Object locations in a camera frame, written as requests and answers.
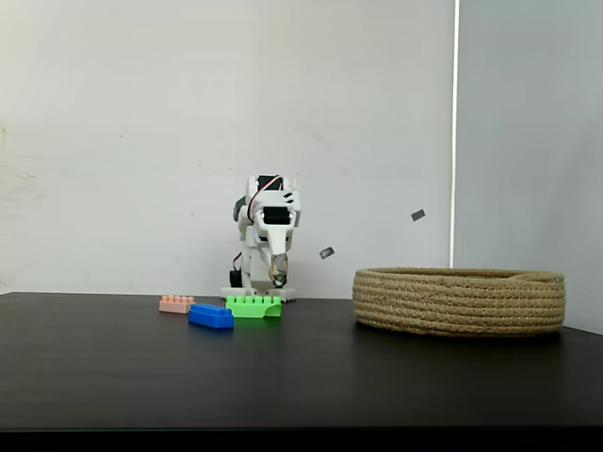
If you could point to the grey tape piece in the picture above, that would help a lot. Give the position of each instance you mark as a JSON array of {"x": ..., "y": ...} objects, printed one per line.
[
  {"x": 418, "y": 215},
  {"x": 327, "y": 252}
]

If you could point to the blue lego block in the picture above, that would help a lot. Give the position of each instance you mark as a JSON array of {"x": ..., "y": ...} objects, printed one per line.
[{"x": 210, "y": 318}]

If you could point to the pink lego block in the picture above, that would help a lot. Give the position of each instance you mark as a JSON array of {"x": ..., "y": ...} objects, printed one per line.
[{"x": 173, "y": 305}]

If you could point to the white vertical wall trim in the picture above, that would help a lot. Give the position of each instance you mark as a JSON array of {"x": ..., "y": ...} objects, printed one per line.
[{"x": 455, "y": 141}]

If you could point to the green lego block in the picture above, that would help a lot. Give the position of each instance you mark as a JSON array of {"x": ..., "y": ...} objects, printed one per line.
[{"x": 247, "y": 308}]

